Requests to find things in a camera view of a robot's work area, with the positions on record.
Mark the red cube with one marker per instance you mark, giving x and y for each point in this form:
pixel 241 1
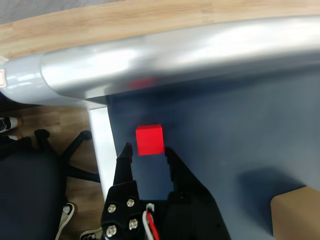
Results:
pixel 150 140

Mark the silver metal table frame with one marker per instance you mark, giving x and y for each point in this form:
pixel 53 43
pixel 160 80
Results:
pixel 175 55

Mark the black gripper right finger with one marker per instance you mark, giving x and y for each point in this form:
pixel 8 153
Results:
pixel 192 212

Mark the square metal tin container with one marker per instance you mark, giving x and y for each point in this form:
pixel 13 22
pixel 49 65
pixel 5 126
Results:
pixel 297 217

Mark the red white sticker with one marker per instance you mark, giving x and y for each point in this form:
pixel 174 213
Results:
pixel 2 78

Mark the blue-grey table mat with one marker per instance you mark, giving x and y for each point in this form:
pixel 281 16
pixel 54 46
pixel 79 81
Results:
pixel 237 137

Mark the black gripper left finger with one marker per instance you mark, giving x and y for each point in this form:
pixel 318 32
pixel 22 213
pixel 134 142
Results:
pixel 122 200

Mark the person's foot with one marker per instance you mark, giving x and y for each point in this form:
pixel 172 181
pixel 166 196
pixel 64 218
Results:
pixel 91 233
pixel 67 217
pixel 10 123

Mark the black office chair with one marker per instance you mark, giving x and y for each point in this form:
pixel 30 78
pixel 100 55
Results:
pixel 27 195

